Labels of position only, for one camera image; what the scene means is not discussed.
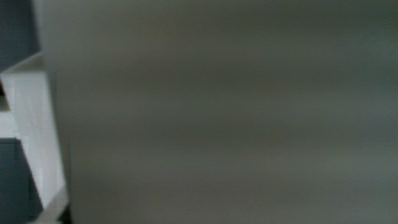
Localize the white cabinet body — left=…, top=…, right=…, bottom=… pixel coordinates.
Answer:
left=0, top=53, right=70, bottom=224

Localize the white cabinet top block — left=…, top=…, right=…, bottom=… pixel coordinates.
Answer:
left=40, top=0, right=398, bottom=224

